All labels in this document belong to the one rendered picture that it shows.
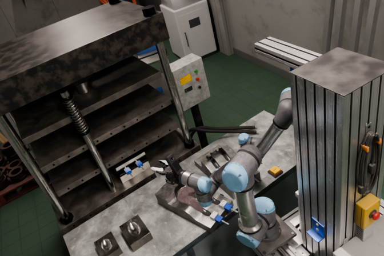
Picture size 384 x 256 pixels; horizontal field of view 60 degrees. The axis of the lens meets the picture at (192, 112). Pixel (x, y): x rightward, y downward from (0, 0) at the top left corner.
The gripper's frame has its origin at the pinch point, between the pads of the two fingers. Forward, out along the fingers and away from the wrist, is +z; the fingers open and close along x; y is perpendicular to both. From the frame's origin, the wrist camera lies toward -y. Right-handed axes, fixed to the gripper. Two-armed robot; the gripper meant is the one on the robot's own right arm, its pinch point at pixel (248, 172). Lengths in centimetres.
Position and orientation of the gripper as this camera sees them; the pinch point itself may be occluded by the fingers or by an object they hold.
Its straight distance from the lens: 245.4
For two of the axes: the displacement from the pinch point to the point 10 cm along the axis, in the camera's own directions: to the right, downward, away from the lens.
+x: 8.1, -4.8, 3.4
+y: 5.4, 3.8, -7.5
